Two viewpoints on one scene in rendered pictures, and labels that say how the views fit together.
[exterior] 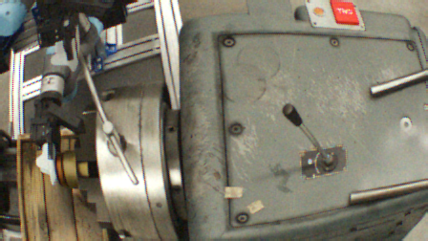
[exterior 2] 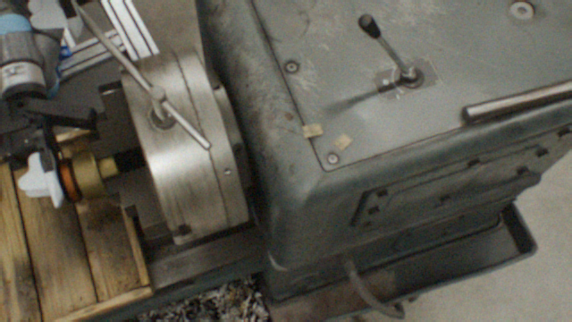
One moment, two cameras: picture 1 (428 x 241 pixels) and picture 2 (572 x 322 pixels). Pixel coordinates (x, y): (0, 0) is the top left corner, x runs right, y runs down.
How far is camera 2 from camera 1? 29 cm
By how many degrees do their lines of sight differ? 9
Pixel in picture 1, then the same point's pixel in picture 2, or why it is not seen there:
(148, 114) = (193, 74)
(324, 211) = (433, 136)
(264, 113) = (315, 45)
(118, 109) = (154, 78)
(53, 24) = not seen: outside the picture
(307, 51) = not seen: outside the picture
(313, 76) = not seen: outside the picture
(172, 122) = (215, 81)
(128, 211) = (190, 194)
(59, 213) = (57, 253)
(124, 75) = (91, 79)
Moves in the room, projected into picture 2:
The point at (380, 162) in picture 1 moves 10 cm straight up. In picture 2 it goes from (493, 64) to (518, 26)
